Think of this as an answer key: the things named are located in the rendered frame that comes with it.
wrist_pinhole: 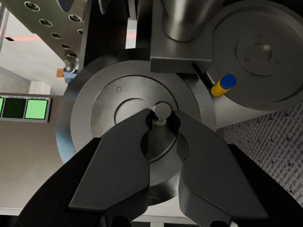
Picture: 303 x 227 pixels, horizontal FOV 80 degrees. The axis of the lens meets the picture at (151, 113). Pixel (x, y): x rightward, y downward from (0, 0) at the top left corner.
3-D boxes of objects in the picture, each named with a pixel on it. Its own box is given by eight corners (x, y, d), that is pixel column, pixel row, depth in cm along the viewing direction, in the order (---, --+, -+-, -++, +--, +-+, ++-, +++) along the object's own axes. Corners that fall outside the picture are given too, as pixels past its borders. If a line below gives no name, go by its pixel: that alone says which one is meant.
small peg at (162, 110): (160, 125, 12) (148, 108, 12) (158, 129, 15) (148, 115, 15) (177, 113, 12) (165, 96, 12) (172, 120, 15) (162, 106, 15)
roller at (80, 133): (201, 62, 17) (201, 192, 15) (170, 113, 43) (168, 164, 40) (78, 56, 17) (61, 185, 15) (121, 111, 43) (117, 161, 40)
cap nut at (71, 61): (75, 55, 51) (73, 70, 50) (80, 61, 54) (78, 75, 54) (62, 54, 51) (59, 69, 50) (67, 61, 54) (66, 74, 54)
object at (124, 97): (91, 73, 15) (180, 74, 15) (98, 81, 17) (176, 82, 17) (84, 164, 14) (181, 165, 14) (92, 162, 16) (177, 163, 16)
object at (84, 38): (100, -71, 22) (82, 74, 18) (126, 42, 45) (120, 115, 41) (96, -71, 22) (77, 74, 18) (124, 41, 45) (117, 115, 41)
